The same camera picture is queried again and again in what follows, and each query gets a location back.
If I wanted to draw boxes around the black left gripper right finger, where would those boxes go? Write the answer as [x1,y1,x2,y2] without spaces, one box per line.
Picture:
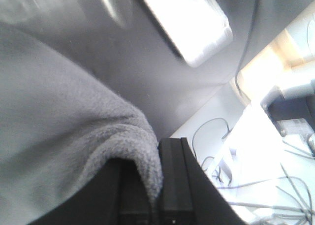
[158,138,245,225]

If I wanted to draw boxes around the metal tray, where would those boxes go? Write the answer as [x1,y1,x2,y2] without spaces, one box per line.
[143,0,233,67]

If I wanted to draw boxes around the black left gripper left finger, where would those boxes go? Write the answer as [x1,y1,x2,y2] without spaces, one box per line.
[32,159,153,225]

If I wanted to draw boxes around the gray cloth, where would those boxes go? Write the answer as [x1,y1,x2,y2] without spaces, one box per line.
[0,25,163,225]

